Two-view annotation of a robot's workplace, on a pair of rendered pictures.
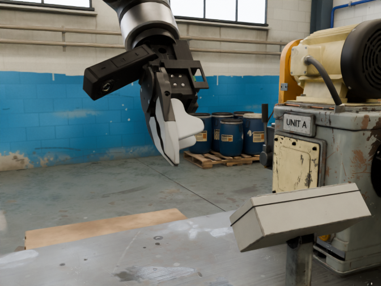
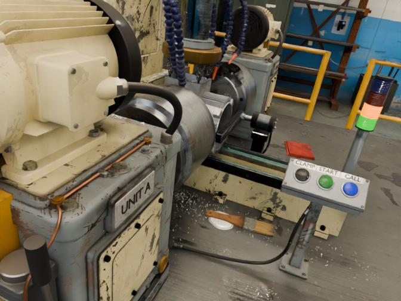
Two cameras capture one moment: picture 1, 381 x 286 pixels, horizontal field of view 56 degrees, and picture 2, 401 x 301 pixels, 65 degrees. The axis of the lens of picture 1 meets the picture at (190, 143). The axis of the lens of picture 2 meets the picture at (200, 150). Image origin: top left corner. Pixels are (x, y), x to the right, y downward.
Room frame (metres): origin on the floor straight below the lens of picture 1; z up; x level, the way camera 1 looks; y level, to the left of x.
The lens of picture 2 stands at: (1.10, 0.04, 1.39)
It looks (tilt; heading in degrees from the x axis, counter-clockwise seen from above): 27 degrees down; 221
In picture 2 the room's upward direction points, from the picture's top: 8 degrees clockwise
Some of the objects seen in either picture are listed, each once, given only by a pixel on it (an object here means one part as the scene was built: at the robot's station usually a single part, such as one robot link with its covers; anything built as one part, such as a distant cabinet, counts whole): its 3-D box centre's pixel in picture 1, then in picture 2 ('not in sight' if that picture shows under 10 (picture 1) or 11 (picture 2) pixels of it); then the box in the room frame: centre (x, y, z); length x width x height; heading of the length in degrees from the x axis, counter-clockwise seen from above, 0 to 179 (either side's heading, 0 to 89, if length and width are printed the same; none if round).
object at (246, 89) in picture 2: not in sight; (223, 92); (0.11, -0.73, 1.04); 0.41 x 0.25 x 0.25; 23
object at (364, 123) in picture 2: not in sight; (366, 122); (-0.11, -0.24, 1.05); 0.06 x 0.06 x 0.04
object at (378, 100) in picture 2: not in sight; (376, 98); (-0.11, -0.24, 1.14); 0.06 x 0.06 x 0.04
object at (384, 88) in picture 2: not in sight; (381, 85); (-0.11, -0.24, 1.19); 0.06 x 0.06 x 0.04
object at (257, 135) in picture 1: (227, 137); not in sight; (5.57, -0.59, 0.37); 1.20 x 0.80 x 0.74; 112
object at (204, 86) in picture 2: not in sight; (187, 88); (0.39, -0.66, 1.11); 0.12 x 0.11 x 0.07; 113
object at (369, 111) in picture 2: not in sight; (371, 110); (-0.11, -0.24, 1.10); 0.06 x 0.06 x 0.04
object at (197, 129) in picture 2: not in sight; (148, 146); (0.66, -0.51, 1.04); 0.37 x 0.25 x 0.25; 23
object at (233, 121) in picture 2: not in sight; (231, 125); (0.31, -0.53, 1.01); 0.26 x 0.04 x 0.03; 23
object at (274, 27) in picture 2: not in sight; (255, 54); (-0.22, -0.84, 1.16); 0.33 x 0.26 x 0.42; 23
